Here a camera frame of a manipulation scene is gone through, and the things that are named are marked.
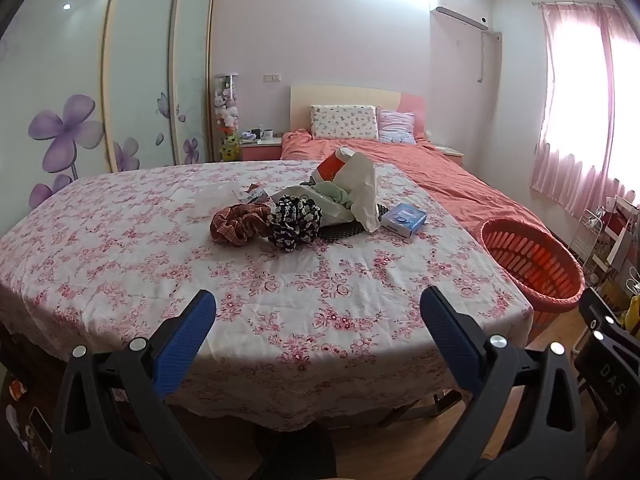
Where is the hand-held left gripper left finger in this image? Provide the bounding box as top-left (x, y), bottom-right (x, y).
top-left (50, 289), bottom-right (221, 480)

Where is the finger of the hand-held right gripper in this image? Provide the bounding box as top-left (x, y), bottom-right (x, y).
top-left (579, 287), bottom-right (640, 353)

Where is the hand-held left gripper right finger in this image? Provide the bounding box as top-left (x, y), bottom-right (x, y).
top-left (419, 286), bottom-right (587, 480)

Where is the orange plastic basket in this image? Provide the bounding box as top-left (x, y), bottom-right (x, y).
top-left (481, 218), bottom-right (586, 346)

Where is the red white paper packet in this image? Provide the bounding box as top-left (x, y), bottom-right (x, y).
top-left (309, 146), bottom-right (357, 184)

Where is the floral pink white tablecloth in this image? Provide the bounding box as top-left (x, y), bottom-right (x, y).
top-left (0, 160), bottom-right (536, 433)

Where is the small blue box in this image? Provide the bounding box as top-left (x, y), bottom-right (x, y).
top-left (380, 203), bottom-right (429, 239)

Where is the red plaid scrunchie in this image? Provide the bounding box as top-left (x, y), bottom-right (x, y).
top-left (210, 203), bottom-right (274, 247)

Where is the black mesh mat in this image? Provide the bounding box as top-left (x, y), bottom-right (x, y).
top-left (319, 202), bottom-right (389, 242)

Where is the bed with salmon cover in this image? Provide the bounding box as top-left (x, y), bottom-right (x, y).
top-left (280, 130), bottom-right (552, 242)

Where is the small torn wrapper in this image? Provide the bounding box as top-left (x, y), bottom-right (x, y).
top-left (232, 183), bottom-right (269, 206)

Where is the black white floral scrunchie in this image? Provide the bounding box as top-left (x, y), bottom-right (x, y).
top-left (267, 195), bottom-right (325, 253)

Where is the white plastic bag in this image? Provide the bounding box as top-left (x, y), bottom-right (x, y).
top-left (337, 152), bottom-right (384, 234)

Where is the beige bedside cabinet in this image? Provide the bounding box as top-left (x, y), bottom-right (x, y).
top-left (432, 144), bottom-right (465, 165)

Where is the light green sock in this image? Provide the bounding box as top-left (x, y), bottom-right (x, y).
top-left (312, 181), bottom-right (359, 209)

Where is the pink nightstand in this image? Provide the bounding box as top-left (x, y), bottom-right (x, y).
top-left (240, 137), bottom-right (284, 162)

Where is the pink striped pillow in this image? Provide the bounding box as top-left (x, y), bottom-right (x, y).
top-left (377, 107), bottom-right (417, 145)

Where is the pink curtain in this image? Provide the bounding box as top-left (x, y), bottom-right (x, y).
top-left (530, 2), bottom-right (640, 207)

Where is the floral print pillow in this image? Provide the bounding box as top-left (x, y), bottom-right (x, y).
top-left (310, 105), bottom-right (380, 141)

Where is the clear tube of plush toys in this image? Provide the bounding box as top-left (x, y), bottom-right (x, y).
top-left (213, 74), bottom-right (241, 162)

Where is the beige pink headboard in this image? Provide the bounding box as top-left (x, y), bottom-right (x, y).
top-left (290, 85), bottom-right (429, 137)

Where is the air conditioner pipe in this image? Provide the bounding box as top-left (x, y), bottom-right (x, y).
top-left (479, 30), bottom-right (503, 84)

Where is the floral sliding door wardrobe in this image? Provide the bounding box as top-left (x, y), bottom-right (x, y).
top-left (0, 0), bottom-right (217, 211)

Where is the white air conditioner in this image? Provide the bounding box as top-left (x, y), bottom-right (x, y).
top-left (430, 0), bottom-right (490, 31)

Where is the white wire rack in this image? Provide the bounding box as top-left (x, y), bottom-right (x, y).
top-left (567, 207), bottom-right (609, 282)

